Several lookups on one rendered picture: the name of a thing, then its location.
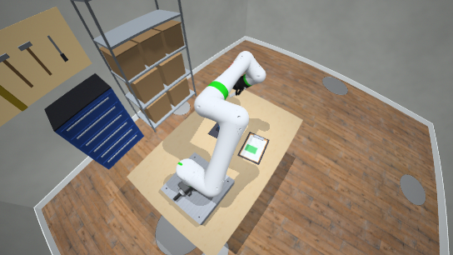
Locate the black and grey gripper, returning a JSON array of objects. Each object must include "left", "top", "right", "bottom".
[{"left": 230, "top": 80, "right": 244, "bottom": 98}]

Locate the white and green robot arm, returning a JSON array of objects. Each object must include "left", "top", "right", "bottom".
[{"left": 173, "top": 51, "right": 266, "bottom": 201}]

